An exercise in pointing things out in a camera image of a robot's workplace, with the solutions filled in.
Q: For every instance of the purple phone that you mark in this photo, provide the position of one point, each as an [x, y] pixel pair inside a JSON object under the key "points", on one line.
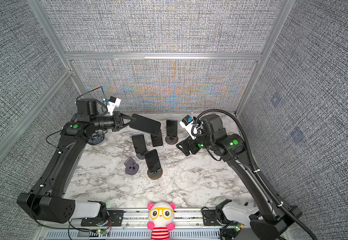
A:
{"points": [[157, 140]]}

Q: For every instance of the wooden round phone stand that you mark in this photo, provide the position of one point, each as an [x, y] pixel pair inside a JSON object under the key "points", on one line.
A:
{"points": [[155, 175]]}

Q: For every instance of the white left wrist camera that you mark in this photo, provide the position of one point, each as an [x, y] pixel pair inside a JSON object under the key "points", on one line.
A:
{"points": [[112, 103]]}

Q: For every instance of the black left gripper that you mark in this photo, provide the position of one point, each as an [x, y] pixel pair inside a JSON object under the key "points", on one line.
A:
{"points": [[117, 117]]}

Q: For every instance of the wooden grey stand back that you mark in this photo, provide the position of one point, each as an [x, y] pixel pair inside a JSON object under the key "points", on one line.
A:
{"points": [[171, 140]]}

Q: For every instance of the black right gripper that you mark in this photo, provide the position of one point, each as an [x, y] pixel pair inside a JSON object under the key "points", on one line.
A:
{"points": [[186, 142]]}

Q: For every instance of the black phone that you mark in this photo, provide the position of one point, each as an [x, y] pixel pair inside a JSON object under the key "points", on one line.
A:
{"points": [[145, 125], [153, 161], [171, 128]]}

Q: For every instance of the pink white plush toy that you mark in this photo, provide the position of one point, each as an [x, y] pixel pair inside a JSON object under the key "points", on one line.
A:
{"points": [[161, 220]]}

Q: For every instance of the grey round fan object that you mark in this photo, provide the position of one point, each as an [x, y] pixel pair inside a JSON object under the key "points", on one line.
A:
{"points": [[96, 139]]}

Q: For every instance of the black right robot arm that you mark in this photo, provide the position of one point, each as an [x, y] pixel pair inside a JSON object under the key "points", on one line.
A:
{"points": [[273, 215]]}

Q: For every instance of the purple stand mid left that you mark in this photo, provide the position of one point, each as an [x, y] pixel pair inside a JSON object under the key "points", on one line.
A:
{"points": [[141, 155]]}

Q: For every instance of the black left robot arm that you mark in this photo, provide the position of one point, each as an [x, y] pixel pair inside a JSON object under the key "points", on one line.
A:
{"points": [[45, 201]]}

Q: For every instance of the purple stand front left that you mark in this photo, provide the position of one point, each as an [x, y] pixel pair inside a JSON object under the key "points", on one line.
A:
{"points": [[131, 167]]}

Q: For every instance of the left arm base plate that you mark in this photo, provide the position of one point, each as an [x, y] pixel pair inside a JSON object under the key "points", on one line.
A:
{"points": [[112, 218]]}

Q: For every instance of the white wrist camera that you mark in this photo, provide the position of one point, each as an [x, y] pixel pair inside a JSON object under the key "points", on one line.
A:
{"points": [[112, 103], [188, 123]]}

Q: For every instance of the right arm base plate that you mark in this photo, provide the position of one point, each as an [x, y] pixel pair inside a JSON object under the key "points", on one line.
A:
{"points": [[209, 218]]}

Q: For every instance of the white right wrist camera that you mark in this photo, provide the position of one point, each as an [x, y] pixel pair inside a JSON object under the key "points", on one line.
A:
{"points": [[188, 123]]}

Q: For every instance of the blue phone mid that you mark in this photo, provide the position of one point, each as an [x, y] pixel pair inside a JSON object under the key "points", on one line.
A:
{"points": [[139, 143]]}

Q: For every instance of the aluminium front rail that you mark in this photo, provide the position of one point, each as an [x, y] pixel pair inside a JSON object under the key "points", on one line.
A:
{"points": [[232, 223]]}

